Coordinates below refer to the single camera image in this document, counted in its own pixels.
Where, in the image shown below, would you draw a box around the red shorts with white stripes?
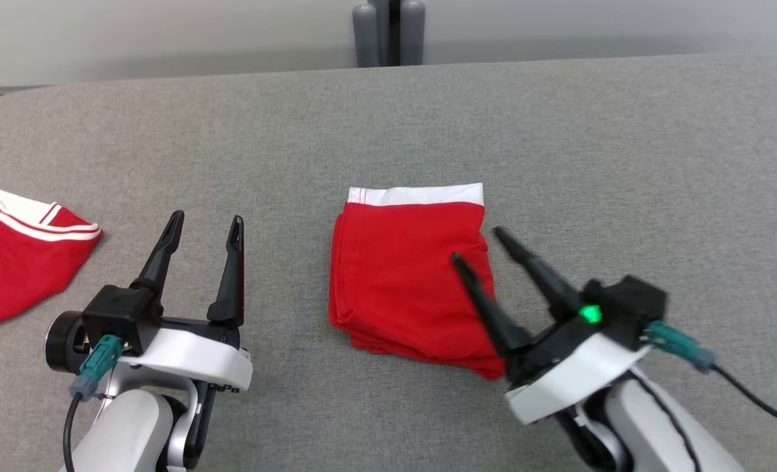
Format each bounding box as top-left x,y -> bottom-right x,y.
328,184 -> 507,381

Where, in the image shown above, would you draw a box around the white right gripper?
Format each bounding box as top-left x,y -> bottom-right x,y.
451,226 -> 651,425

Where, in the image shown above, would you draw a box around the grey partition post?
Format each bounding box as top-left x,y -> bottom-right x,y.
379,0 -> 402,66

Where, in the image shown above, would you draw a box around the red jersey with white trim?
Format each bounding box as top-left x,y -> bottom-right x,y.
0,183 -> 104,333

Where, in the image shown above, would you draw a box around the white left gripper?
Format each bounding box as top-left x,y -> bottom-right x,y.
45,210 -> 253,393

